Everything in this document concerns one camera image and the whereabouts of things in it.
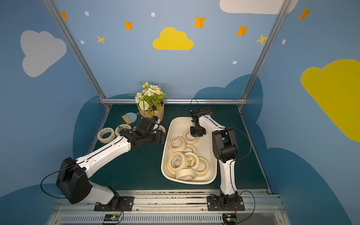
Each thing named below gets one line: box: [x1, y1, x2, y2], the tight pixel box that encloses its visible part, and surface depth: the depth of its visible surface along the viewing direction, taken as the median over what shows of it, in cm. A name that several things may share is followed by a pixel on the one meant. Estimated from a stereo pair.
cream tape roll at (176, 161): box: [166, 151, 188, 177], surface depth 84 cm
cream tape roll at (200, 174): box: [195, 156, 210, 178], surface depth 86 cm
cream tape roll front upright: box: [175, 168, 197, 181], surface depth 78 cm
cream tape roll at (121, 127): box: [114, 123, 132, 136], surface depth 106 cm
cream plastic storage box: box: [160, 117, 218, 186], surface depth 87 cm
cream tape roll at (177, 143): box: [168, 136, 186, 151], surface depth 97 cm
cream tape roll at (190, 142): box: [182, 128, 200, 145], surface depth 99 cm
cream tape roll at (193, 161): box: [184, 151, 200, 170], surface depth 88 cm
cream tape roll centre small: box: [181, 143, 197, 155], surface depth 95 cm
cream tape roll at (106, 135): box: [97, 127, 116, 144], surface depth 101 cm
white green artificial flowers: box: [128, 81, 171, 118], surface depth 88 cm
